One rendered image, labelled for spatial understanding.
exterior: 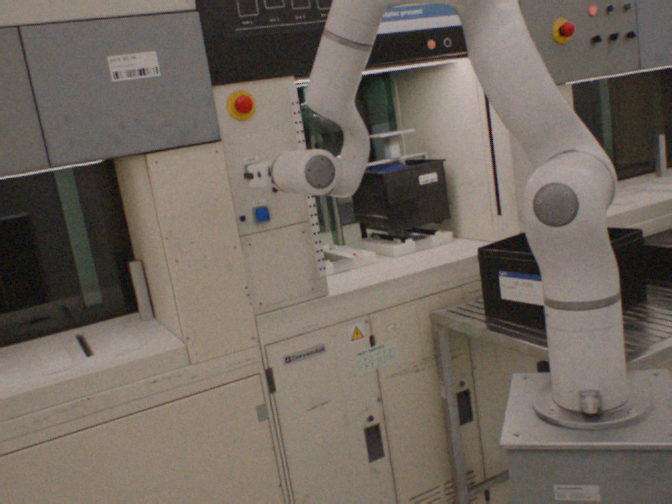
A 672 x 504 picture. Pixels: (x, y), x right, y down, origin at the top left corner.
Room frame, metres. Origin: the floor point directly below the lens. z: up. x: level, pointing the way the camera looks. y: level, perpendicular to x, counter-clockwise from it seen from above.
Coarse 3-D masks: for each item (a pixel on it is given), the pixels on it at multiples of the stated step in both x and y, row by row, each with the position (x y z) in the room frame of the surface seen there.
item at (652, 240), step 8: (664, 232) 1.79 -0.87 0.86; (648, 240) 1.73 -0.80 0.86; (656, 240) 1.72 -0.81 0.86; (664, 240) 1.70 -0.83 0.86; (648, 248) 1.69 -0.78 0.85; (656, 248) 1.67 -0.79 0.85; (664, 248) 1.65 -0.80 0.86; (648, 256) 1.69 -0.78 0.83; (656, 256) 1.67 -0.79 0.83; (664, 256) 1.65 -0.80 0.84; (648, 264) 1.69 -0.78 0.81; (656, 264) 1.67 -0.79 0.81; (664, 264) 1.65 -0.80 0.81; (648, 272) 1.69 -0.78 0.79; (656, 272) 1.67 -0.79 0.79; (664, 272) 1.65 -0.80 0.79; (648, 280) 1.69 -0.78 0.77; (656, 280) 1.67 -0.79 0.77; (664, 280) 1.65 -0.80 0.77
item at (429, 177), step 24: (384, 144) 2.11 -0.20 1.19; (408, 168) 2.01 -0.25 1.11; (432, 168) 2.04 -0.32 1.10; (360, 192) 2.10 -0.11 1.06; (384, 192) 1.97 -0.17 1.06; (408, 192) 2.00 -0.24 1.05; (432, 192) 2.04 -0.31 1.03; (360, 216) 2.12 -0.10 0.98; (384, 216) 1.98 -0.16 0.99; (408, 216) 2.00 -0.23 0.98; (432, 216) 2.03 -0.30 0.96
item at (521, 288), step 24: (504, 240) 1.70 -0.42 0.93; (624, 240) 1.52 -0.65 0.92; (480, 264) 1.63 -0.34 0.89; (504, 264) 1.57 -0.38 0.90; (528, 264) 1.51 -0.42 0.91; (624, 264) 1.52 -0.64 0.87; (504, 288) 1.57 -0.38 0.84; (528, 288) 1.51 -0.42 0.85; (624, 288) 1.51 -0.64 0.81; (504, 312) 1.58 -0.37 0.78; (528, 312) 1.52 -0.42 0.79
